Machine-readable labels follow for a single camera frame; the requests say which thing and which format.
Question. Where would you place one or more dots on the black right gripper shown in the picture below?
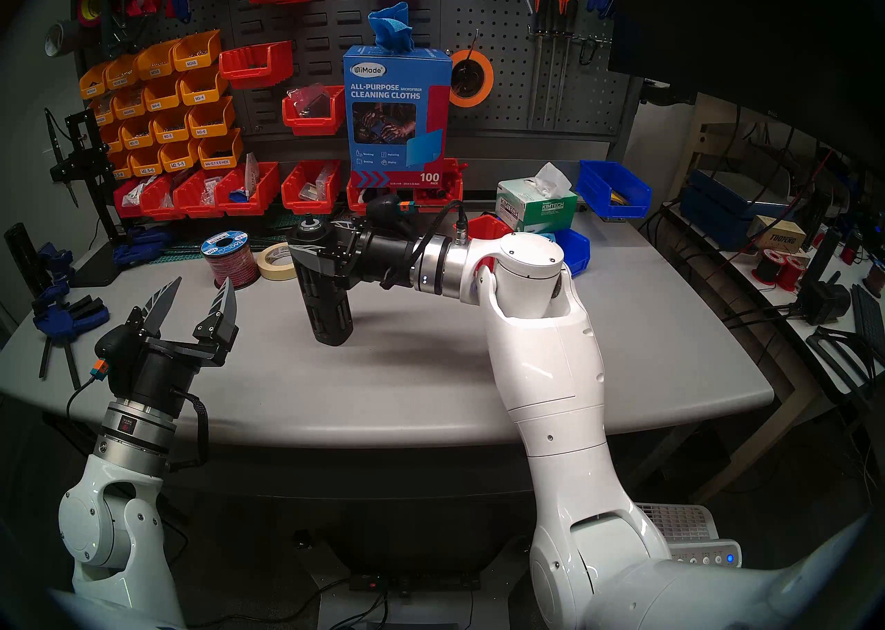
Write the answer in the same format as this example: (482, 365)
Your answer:
(384, 259)

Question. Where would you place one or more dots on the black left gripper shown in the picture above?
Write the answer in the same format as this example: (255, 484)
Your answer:
(157, 380)

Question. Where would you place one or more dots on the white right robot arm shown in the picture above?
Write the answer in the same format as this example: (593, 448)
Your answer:
(553, 373)

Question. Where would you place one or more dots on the small clear parts bag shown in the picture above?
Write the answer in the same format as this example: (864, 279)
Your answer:
(211, 190)
(312, 192)

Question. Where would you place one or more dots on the green cutting mat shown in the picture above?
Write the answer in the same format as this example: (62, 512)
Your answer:
(183, 257)

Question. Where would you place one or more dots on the beige masking tape roll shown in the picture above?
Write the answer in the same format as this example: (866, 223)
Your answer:
(273, 270)

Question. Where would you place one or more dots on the blue spring clamp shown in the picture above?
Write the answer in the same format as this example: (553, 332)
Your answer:
(148, 234)
(135, 253)

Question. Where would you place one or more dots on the tall clear plastic bag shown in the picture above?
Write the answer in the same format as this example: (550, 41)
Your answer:
(252, 176)

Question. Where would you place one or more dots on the small blue plastic part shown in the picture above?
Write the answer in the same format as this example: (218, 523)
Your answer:
(238, 195)

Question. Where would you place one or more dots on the white plastic parts bag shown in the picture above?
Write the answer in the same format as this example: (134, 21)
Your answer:
(135, 192)

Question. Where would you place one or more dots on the clear bag dark parts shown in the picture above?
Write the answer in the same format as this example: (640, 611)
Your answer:
(311, 102)

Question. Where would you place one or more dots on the orange bin labelled M4-0.7 HEX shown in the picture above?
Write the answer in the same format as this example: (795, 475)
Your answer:
(220, 150)

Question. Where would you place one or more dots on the orange bin labelled M2.5-5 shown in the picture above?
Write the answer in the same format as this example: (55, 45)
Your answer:
(178, 157)

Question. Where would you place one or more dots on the orange bin labelled M2.5-6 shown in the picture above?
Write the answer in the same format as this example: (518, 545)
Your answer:
(145, 163)

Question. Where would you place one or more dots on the blue cleaning cloths box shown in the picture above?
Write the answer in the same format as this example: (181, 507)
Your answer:
(387, 93)

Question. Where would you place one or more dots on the orange bin labelled 5-6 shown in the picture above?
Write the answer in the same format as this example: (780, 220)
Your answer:
(119, 167)

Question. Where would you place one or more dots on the orange bin labelled M3-6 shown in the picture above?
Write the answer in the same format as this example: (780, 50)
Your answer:
(211, 118)

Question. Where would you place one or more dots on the black metal stand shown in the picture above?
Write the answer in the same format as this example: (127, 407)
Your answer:
(86, 164)

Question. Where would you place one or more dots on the orange bin labelled M3-8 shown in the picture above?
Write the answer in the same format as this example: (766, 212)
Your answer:
(170, 127)

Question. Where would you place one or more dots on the orange bin labelled M3-12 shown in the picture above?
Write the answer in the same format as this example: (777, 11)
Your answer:
(136, 134)

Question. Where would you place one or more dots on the orange bin labelled M3-16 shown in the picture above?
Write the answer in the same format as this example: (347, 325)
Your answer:
(110, 138)

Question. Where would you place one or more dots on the orange bin labelled M3-4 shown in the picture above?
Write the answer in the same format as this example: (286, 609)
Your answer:
(202, 86)

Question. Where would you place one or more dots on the green white Kimtech box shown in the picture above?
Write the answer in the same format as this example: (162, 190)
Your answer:
(536, 217)

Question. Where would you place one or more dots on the orange bin labelled M4X4X6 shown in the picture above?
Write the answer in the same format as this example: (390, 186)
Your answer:
(129, 105)

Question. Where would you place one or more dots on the blue microfiber cloth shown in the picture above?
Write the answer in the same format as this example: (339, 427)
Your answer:
(390, 31)

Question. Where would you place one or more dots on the orange bin labelled M4-6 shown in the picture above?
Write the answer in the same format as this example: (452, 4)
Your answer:
(162, 94)

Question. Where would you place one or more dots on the orange tape roll on pegboard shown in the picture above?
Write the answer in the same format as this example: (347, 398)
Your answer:
(487, 82)

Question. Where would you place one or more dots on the orange bin labelled M3X5X6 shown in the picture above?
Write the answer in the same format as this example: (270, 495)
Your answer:
(102, 110)

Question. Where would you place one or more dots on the orange bin labelled M3X6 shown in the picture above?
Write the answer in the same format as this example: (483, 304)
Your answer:
(195, 53)

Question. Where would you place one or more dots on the small blue plastic bin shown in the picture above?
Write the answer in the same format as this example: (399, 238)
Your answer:
(577, 252)

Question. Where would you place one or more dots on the orange bin labelled M3X8 BAD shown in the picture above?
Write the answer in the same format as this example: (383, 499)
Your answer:
(121, 76)

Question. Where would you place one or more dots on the orange bin labelled M3X5X4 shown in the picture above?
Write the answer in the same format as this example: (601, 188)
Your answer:
(93, 82)

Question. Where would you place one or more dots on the dark grey pegboard back panel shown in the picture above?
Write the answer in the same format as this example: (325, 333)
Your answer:
(498, 27)

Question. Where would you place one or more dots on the large blue plastic bin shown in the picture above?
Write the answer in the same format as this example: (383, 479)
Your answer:
(600, 183)

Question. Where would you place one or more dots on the dark metal C-clamp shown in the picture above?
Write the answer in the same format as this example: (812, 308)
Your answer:
(110, 24)

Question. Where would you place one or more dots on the red white tape roll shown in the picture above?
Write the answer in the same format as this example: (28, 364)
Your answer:
(146, 1)

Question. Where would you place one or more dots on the red yellow tape roll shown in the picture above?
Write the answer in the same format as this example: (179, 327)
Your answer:
(84, 5)

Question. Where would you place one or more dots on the black power strip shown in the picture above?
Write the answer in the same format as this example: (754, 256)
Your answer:
(415, 581)

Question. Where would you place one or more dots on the dark blue case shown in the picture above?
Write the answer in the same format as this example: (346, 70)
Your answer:
(719, 210)

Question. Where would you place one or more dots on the small cardboard box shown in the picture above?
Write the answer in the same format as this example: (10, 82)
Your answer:
(778, 238)

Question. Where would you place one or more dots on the black monitor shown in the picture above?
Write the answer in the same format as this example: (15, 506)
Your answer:
(726, 27)

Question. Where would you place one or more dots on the wooden side table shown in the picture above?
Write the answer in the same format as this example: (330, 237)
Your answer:
(753, 447)

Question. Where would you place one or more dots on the white air purifier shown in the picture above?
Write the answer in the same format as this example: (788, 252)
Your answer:
(698, 556)

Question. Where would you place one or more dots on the black power adapter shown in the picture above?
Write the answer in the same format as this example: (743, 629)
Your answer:
(823, 302)

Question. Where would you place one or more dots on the black keyboard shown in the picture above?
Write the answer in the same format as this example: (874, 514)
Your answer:
(870, 317)

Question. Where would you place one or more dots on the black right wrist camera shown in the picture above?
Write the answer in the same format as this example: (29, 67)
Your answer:
(384, 208)

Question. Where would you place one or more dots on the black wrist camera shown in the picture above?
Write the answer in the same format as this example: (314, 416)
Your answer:
(384, 208)
(117, 345)

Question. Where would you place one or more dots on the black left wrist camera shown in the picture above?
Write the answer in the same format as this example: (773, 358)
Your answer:
(117, 345)

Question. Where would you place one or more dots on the grey duct tape roll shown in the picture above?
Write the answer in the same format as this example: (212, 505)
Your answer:
(69, 35)

